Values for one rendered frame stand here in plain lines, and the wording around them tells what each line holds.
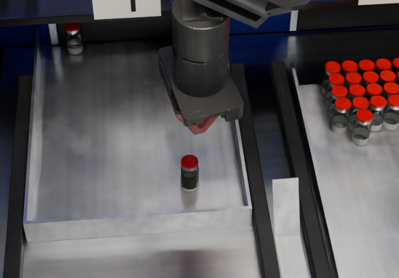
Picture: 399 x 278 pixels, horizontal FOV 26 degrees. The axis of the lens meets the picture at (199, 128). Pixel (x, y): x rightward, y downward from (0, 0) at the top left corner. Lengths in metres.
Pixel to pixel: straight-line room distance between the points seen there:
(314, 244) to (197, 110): 0.22
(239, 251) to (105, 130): 0.25
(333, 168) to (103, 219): 0.30
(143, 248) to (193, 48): 0.27
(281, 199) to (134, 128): 0.23
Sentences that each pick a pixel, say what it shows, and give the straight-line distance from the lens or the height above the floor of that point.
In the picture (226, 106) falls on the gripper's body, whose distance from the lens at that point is 0.89.
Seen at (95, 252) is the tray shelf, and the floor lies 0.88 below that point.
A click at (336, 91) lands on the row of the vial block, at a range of 1.11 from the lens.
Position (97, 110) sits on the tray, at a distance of 1.15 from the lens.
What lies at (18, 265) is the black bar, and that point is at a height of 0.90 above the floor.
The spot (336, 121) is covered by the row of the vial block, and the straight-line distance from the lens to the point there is 1.11.
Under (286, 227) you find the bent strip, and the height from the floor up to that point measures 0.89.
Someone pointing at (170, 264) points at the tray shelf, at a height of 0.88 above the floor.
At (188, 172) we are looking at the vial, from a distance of 1.02.
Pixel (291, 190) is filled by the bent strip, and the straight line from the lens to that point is 1.00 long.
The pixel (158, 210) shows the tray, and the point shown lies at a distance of 1.03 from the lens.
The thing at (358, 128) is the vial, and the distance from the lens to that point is 1.09.
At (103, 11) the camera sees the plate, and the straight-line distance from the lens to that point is 1.11.
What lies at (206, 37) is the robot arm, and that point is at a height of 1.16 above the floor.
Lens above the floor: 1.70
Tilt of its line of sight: 47 degrees down
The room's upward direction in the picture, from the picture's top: straight up
